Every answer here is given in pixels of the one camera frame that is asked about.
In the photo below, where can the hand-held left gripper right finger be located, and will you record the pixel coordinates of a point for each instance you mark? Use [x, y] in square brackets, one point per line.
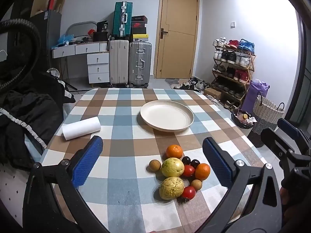
[216, 160]

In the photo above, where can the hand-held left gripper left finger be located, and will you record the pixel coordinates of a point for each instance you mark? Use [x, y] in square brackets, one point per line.
[87, 160]

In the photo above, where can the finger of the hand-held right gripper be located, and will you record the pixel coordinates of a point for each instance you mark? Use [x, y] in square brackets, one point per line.
[289, 127]
[277, 143]

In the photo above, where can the orange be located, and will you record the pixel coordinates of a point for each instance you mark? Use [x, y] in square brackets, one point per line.
[203, 171]
[174, 151]

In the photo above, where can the dark plum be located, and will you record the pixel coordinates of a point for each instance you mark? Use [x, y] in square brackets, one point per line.
[195, 163]
[186, 160]

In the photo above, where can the red tomato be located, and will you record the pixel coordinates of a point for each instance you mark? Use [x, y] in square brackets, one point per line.
[188, 192]
[189, 170]

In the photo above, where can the small brown round fruit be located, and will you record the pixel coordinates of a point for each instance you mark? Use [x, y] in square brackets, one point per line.
[155, 165]
[196, 185]

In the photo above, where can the yellow-green guava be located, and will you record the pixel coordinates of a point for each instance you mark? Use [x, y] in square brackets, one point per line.
[172, 167]
[171, 188]

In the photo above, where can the cream round plate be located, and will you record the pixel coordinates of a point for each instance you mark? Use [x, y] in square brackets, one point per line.
[167, 115]

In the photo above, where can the white paper towel roll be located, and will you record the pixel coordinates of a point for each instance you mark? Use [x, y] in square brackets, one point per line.
[81, 128]

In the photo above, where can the checkered tablecloth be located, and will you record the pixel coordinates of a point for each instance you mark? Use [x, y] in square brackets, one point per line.
[121, 150]

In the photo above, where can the black trash bin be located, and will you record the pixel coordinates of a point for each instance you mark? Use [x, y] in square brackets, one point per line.
[239, 123]

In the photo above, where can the purple bag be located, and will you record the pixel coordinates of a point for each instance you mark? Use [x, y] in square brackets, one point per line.
[252, 94]

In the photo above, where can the brown cardboard box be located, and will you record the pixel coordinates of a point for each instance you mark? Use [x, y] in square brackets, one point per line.
[212, 93]

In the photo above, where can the black white striped rug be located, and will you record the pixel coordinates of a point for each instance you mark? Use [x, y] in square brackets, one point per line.
[79, 92]

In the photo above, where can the wooden shoe rack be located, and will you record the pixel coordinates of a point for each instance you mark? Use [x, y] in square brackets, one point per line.
[251, 60]

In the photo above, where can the pile of black clothes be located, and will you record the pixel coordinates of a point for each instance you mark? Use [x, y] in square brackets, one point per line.
[29, 106]

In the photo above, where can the group of scattered shoes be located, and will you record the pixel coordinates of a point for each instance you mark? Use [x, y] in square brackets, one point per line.
[192, 83]

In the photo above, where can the white perforated panel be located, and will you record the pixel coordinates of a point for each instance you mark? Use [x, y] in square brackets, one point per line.
[12, 199]

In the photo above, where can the grey door mat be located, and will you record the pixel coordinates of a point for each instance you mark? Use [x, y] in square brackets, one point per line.
[171, 81]

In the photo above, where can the shoe rack with shoes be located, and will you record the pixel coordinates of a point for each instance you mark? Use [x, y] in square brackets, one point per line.
[230, 57]

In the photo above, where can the white cap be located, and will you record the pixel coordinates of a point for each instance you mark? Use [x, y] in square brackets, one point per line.
[53, 72]

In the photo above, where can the white desk with drawers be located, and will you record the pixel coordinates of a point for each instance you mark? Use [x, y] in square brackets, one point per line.
[97, 65]

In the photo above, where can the beige suitcase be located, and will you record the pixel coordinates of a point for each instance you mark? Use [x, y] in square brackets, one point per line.
[118, 63]

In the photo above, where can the silver suitcase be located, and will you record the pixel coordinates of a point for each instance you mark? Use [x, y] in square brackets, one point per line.
[139, 65]

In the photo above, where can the blue plastic bag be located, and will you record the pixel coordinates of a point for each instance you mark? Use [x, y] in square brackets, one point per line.
[65, 38]

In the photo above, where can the tan wooden door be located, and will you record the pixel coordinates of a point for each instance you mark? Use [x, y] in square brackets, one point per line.
[177, 41]

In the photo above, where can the dark grey refrigerator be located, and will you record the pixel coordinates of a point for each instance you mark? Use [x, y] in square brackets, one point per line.
[52, 36]

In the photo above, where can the yellow and black shoe box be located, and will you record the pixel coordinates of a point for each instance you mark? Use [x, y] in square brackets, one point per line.
[139, 38]

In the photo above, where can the oval mirror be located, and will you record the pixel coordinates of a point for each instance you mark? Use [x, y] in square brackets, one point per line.
[80, 26]

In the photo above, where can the black printed bag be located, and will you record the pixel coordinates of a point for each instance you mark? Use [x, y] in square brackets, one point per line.
[102, 26]

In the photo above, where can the teal suitcase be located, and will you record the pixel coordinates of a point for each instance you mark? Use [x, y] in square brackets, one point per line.
[121, 19]

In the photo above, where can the flattened cardboard pieces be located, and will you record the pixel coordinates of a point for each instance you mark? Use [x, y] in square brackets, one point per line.
[59, 3]

